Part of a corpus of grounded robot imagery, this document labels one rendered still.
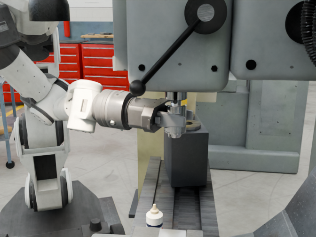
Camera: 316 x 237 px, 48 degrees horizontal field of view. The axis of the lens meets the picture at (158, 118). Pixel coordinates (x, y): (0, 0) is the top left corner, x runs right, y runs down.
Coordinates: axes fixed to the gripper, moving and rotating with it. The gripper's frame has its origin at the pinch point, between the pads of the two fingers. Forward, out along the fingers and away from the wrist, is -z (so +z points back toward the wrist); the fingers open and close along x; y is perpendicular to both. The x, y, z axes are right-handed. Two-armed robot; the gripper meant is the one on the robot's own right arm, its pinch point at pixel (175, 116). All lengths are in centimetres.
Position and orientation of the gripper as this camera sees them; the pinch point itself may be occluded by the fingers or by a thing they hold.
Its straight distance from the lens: 77.5
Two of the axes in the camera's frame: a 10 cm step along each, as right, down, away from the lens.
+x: 3.9, -2.6, 8.8
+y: -0.1, 9.6, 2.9
